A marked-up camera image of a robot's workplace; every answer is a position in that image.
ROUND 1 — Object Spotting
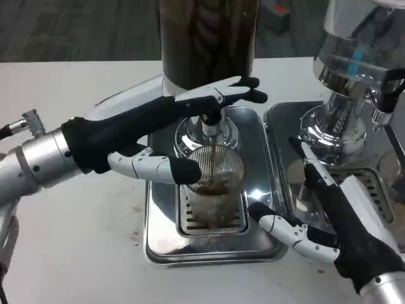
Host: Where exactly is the steel drip tray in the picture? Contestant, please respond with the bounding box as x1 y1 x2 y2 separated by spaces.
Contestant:
144 106 289 269
262 101 405 254

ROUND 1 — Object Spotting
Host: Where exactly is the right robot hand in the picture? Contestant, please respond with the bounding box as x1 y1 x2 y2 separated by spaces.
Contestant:
249 137 401 295

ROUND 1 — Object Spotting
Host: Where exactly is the dark box with red label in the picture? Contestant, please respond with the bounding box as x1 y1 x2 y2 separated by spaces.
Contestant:
259 0 290 34

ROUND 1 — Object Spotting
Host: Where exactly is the black tap with plain lever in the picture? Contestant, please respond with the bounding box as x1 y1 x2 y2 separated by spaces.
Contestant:
197 106 225 137

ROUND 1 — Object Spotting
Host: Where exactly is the black tap with loop lever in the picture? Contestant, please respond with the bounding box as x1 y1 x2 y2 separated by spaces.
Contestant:
368 66 405 132

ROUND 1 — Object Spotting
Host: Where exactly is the clear empty drink dispenser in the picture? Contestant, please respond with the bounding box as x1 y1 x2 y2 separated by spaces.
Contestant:
299 0 405 168

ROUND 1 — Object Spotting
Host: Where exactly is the clear ribbed glass cup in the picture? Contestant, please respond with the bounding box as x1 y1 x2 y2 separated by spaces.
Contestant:
180 147 247 227

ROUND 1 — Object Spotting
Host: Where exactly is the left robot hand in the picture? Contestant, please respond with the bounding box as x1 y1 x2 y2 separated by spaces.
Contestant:
61 75 268 186

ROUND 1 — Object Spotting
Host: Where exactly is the dark liquid drink dispenser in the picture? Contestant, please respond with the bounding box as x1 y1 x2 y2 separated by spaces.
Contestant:
157 0 261 165

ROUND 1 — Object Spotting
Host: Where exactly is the slotted steel drip grid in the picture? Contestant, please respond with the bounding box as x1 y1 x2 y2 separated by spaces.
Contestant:
344 167 396 217
179 185 249 237

